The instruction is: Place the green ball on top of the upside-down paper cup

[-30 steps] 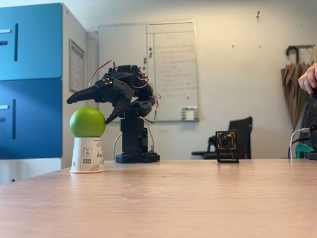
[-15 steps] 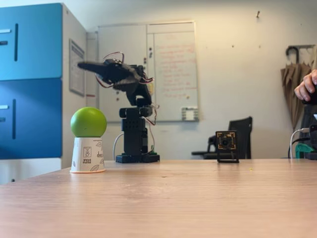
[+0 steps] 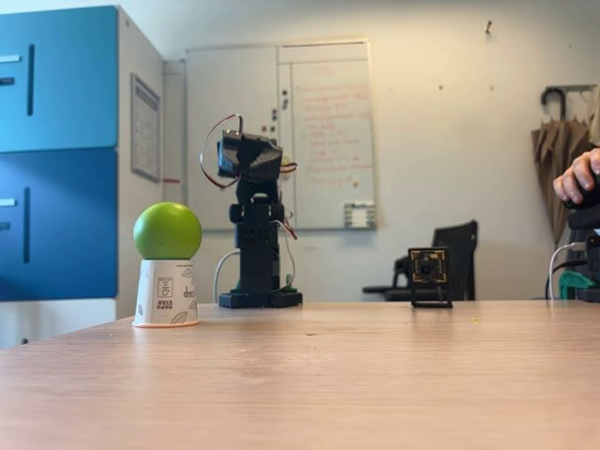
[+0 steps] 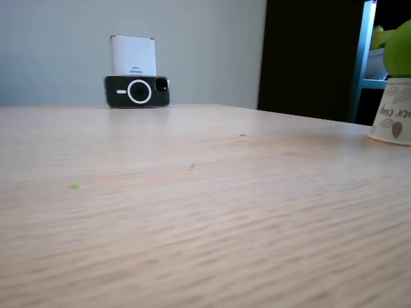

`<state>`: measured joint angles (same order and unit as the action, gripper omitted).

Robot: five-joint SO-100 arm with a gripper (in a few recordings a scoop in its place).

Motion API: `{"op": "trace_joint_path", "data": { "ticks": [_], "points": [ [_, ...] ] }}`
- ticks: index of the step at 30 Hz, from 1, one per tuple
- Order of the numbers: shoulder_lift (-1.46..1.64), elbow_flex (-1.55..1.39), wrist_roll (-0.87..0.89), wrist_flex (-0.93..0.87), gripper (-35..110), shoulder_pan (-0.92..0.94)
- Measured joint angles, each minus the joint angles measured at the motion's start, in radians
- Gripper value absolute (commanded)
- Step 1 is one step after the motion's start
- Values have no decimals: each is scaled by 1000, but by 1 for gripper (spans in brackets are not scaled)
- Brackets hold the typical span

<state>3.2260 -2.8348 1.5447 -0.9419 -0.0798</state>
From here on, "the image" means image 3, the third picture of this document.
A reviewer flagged red servo cable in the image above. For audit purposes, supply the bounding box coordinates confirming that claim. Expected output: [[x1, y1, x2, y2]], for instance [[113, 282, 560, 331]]
[[274, 158, 300, 242], [198, 112, 246, 191]]

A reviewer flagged green foam ball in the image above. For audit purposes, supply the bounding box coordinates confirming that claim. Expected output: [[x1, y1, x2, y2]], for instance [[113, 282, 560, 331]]
[[132, 201, 203, 261]]

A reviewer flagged black camera module on stand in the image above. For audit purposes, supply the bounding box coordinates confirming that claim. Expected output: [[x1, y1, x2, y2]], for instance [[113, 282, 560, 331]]
[[407, 247, 454, 309]]

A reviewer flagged wall coat rack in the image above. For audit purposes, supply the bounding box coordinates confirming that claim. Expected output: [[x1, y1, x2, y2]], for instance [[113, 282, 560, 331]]
[[540, 84, 599, 118]]

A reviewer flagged white power cable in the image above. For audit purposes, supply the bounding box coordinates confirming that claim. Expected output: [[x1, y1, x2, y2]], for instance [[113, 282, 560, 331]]
[[212, 248, 243, 307]]

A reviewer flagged white printed paper cup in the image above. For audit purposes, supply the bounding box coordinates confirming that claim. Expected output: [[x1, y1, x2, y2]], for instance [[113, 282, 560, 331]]
[[132, 259, 202, 329]]

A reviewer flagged black office chair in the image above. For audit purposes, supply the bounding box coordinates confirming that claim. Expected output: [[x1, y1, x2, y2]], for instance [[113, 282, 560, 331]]
[[363, 219, 479, 302]]

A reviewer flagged framed paper notice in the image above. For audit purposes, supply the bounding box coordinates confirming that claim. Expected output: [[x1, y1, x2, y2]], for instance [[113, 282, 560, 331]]
[[129, 72, 162, 183]]

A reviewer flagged beige folded umbrella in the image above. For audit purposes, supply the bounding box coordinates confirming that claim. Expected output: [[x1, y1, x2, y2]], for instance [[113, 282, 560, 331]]
[[531, 116, 600, 248]]

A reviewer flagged grey narrow wall panel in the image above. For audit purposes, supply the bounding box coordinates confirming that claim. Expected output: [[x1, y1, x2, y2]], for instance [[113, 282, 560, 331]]
[[162, 58, 188, 225]]

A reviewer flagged blue and white locker cabinet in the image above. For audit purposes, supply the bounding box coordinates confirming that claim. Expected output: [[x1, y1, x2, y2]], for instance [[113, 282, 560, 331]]
[[0, 5, 166, 351]]

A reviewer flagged person's bare hand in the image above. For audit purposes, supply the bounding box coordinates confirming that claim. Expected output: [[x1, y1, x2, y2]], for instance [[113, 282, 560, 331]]
[[552, 146, 600, 206]]

